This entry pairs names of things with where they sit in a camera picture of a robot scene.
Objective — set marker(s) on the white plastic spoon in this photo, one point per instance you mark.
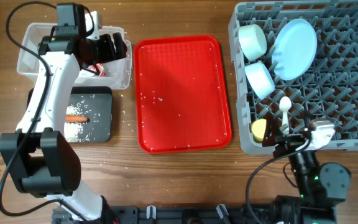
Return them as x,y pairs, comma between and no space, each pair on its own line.
284,106

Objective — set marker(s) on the yellow plastic cup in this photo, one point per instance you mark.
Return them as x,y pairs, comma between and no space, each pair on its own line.
258,129

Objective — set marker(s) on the black plastic tray bin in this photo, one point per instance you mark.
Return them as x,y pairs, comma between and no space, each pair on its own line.
104,94

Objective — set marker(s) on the orange carrot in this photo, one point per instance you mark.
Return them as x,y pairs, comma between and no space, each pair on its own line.
76,119

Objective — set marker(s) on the light blue plate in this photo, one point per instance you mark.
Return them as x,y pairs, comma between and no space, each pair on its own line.
295,49

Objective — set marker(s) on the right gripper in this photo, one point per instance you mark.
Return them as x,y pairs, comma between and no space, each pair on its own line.
287,144

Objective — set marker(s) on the clear plastic bin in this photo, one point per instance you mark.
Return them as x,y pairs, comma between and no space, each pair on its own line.
117,74

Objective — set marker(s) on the red serving tray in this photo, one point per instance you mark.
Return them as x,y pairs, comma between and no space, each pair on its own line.
180,95

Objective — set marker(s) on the red snack wrapper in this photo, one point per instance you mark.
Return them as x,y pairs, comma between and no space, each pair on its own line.
99,70

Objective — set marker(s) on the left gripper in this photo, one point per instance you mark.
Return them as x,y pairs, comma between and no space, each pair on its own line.
109,53

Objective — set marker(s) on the grey dishwasher rack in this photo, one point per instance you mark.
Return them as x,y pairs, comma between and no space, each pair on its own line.
328,89

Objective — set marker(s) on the light blue bowl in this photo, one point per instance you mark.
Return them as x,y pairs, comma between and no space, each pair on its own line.
260,79

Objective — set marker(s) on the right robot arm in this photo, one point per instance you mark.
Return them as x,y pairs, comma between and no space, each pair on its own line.
321,186

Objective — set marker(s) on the green bowl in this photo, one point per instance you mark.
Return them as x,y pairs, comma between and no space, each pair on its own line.
252,41

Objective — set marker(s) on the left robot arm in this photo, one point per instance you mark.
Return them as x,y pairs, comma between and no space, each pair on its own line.
38,158

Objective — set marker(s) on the white rice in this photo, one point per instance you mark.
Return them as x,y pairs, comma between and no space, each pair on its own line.
85,106

